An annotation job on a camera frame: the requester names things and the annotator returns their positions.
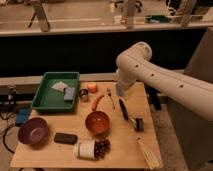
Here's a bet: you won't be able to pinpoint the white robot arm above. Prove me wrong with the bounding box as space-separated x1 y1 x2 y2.
115 42 213 122

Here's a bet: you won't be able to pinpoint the blue-grey sponge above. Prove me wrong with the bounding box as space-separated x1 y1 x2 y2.
64 87 74 101

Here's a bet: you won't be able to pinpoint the orange cup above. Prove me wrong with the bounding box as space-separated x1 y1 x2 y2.
87 82 98 93

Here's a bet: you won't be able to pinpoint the orange carrot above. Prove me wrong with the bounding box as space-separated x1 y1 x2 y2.
91 94 104 111

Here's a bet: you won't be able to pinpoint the small metal can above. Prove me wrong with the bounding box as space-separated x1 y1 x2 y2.
79 89 89 102

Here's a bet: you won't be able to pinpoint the orange bowl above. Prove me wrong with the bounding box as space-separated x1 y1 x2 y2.
85 111 110 136

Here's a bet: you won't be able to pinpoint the wooden table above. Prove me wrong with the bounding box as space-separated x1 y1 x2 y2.
11 82 161 169

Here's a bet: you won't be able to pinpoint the dark grape bunch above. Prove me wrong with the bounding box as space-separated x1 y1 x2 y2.
94 139 111 159

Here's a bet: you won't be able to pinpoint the green plastic tray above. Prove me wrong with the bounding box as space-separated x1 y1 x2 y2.
32 72 80 113

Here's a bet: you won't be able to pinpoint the white jar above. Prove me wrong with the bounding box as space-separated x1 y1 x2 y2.
73 140 95 159

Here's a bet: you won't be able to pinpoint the black rectangular case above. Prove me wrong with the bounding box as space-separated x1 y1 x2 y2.
54 133 78 145

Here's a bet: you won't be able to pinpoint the purple bowl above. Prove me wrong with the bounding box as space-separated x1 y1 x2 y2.
18 117 49 145

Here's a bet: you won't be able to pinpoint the beige wooden spatula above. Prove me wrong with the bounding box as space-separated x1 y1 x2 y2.
137 138 160 170

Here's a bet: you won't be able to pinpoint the blue box on floor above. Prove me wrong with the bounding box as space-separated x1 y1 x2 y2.
15 108 31 126

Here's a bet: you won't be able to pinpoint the black handled brush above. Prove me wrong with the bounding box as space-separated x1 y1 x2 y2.
119 100 144 132

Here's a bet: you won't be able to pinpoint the black cables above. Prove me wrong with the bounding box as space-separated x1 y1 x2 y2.
0 99 21 154

